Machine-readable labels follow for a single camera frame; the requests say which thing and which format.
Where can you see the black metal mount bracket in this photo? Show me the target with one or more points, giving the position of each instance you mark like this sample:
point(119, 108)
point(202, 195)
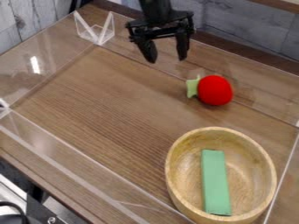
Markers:
point(46, 210)

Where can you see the round wooden bowl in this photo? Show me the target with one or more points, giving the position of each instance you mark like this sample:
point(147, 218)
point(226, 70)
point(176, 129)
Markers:
point(250, 170)

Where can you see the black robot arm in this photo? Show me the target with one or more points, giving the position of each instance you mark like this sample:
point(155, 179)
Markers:
point(156, 9)

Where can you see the clear acrylic tray enclosure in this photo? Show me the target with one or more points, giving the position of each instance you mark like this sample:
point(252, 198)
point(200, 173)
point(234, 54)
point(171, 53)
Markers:
point(91, 115)

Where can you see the green rectangular block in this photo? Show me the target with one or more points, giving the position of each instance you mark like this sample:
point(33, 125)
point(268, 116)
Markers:
point(215, 187)

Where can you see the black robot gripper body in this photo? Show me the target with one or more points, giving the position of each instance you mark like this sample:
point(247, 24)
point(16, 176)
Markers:
point(176, 25)

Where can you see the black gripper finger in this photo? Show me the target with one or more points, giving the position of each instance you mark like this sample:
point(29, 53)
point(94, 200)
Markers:
point(182, 37)
point(147, 48)

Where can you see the red plush fruit green leaf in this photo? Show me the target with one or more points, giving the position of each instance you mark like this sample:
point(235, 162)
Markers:
point(211, 89)

